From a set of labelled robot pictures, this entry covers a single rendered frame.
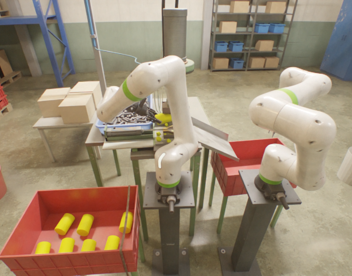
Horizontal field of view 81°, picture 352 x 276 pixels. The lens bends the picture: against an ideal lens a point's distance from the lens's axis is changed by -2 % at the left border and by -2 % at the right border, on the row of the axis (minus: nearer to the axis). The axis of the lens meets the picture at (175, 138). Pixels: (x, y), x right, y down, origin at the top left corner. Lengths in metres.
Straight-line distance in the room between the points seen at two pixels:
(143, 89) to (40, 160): 2.59
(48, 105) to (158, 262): 2.13
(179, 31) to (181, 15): 0.07
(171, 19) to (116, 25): 5.37
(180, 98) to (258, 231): 0.98
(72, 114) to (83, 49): 4.25
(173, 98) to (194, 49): 5.66
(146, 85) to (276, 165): 0.71
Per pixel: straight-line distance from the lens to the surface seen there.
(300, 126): 0.72
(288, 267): 2.15
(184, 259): 1.97
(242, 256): 1.77
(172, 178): 1.05
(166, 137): 1.39
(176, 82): 0.99
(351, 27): 7.34
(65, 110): 2.69
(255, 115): 0.78
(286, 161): 1.10
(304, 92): 0.97
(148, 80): 0.85
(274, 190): 1.19
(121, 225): 1.35
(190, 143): 1.09
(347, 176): 3.12
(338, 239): 2.52
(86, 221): 1.42
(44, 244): 1.43
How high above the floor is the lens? 1.78
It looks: 34 degrees down
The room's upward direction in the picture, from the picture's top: straight up
